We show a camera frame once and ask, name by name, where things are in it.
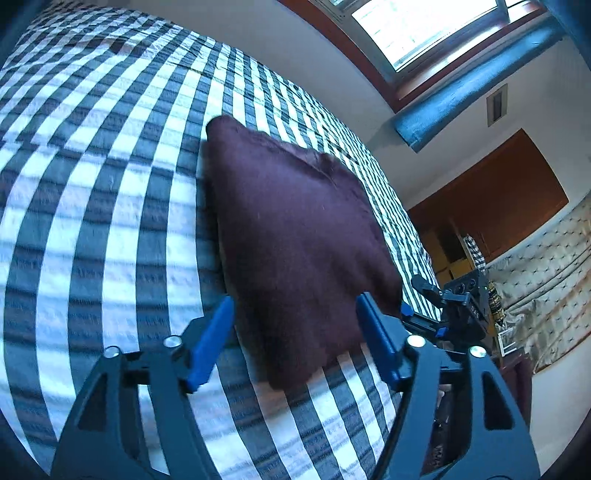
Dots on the small plaid cloth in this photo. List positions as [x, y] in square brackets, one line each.
[474, 251]

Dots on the wall vent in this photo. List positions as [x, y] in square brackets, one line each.
[497, 105]

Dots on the window with wooden frame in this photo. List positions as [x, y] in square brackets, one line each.
[429, 27]

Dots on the blue rolled curtain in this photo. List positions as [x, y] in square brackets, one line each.
[466, 87]

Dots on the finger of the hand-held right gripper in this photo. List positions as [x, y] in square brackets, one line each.
[422, 325]
[427, 288]

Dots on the dark bedside table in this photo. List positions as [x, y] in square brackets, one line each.
[517, 383]

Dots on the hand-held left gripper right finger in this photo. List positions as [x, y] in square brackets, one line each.
[376, 337]

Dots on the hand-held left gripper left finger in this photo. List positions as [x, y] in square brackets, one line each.
[214, 337]

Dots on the cream patterned cloth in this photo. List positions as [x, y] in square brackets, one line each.
[549, 277]

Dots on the wooden wardrobe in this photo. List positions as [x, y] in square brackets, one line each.
[498, 194]

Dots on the small picture frame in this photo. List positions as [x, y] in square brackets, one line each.
[507, 342]

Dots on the plaid bed blanket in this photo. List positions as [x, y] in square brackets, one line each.
[115, 207]

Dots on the maroon knit sweater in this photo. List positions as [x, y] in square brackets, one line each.
[295, 240]

